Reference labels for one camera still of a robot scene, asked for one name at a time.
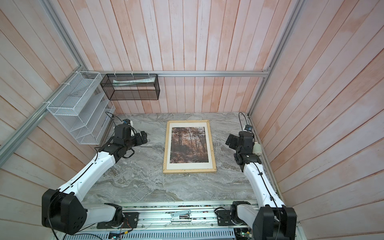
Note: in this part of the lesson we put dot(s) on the paper inside black basket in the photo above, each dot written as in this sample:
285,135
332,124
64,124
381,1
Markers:
134,82

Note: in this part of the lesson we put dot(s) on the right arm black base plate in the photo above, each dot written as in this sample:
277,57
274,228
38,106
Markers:
224,217

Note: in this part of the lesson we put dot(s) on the light wooden picture frame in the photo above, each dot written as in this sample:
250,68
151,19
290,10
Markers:
189,171

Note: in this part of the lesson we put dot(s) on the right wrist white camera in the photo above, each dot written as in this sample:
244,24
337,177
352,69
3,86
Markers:
248,128

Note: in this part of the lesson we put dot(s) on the white wire mesh shelf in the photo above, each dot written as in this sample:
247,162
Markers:
82,111

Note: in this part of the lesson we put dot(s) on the white picture mat board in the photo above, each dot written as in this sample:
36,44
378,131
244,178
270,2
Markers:
189,166

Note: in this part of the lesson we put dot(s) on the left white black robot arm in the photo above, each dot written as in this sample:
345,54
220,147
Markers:
62,209

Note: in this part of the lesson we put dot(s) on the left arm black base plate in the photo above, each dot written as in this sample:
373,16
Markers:
129,221

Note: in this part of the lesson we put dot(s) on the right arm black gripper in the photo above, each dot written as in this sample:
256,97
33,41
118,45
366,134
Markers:
235,139

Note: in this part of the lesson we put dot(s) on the autumn forest photo print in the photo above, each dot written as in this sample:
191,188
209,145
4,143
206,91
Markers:
188,145

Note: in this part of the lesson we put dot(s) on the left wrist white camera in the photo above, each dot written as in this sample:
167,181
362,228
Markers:
128,122

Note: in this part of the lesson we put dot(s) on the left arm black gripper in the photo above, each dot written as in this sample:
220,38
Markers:
139,141

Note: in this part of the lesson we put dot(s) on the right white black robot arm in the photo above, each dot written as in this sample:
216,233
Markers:
273,220

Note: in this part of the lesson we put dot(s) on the wrist white camera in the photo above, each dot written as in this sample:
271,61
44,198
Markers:
128,122
248,128

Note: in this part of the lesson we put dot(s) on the black wire mesh basket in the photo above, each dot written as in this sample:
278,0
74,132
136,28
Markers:
147,93

